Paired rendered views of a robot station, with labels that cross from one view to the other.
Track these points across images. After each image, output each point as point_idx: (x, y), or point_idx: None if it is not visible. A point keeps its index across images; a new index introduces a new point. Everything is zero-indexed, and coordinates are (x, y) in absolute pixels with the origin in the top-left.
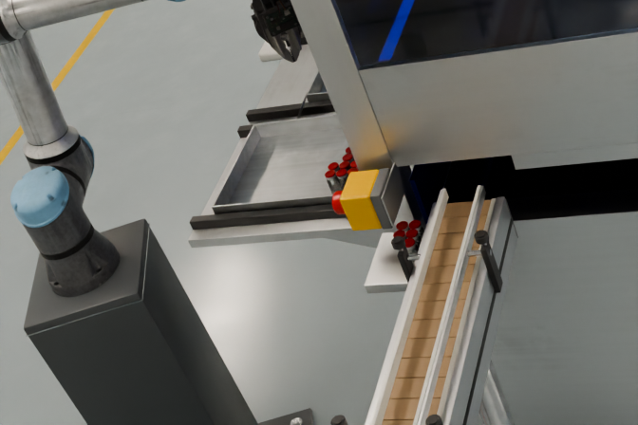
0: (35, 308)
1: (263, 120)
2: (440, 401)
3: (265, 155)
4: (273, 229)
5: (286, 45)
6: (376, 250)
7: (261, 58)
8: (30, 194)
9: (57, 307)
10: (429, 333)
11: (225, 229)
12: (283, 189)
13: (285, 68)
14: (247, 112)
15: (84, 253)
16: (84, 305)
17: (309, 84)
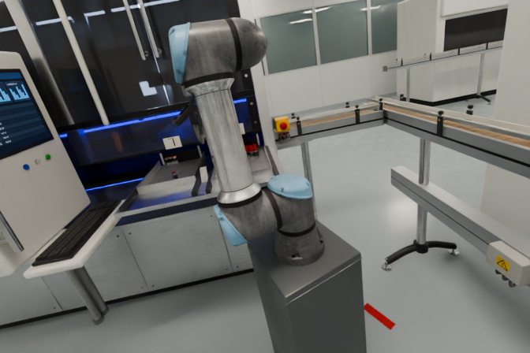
0: (341, 255)
1: (198, 192)
2: (336, 116)
3: None
4: (277, 162)
5: (85, 248)
6: (285, 145)
7: (83, 262)
8: (296, 179)
9: (334, 243)
10: (318, 121)
11: (278, 171)
12: (254, 168)
13: (150, 203)
14: (193, 192)
15: None
16: (326, 229)
17: (174, 190)
